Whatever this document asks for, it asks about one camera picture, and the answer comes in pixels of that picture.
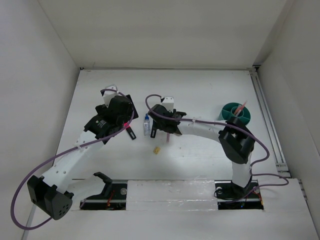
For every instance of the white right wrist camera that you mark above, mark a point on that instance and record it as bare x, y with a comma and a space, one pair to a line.
168, 103

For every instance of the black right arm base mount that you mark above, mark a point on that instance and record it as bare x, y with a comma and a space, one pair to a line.
232, 197

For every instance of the clear spray bottle blue cap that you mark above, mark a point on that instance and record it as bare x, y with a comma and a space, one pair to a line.
146, 125

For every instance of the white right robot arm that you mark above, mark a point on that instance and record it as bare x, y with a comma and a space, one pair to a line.
231, 134

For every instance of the tan rectangular eraser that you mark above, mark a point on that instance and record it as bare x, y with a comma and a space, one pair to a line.
156, 150

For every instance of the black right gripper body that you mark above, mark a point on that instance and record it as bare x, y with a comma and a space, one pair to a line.
157, 125

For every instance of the blue and black highlighter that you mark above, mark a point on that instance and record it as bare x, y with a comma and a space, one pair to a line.
153, 132

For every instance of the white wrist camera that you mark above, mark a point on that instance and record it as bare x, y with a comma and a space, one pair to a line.
108, 93
168, 103

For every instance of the pink and black highlighter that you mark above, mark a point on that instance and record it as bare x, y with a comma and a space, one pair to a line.
130, 131

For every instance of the teal round divided organizer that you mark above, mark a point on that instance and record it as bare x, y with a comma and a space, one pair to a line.
234, 109

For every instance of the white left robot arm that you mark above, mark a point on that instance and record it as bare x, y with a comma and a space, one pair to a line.
52, 192

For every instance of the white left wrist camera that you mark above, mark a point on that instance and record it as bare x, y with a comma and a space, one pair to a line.
108, 93

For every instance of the pink pen with clear cap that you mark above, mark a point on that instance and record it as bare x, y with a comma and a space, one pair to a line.
240, 108

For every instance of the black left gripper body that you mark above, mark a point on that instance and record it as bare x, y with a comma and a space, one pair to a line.
126, 118

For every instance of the aluminium rail at right edge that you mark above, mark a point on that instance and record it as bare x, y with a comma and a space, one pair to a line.
280, 161

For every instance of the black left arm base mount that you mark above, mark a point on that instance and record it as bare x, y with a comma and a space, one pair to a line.
112, 197

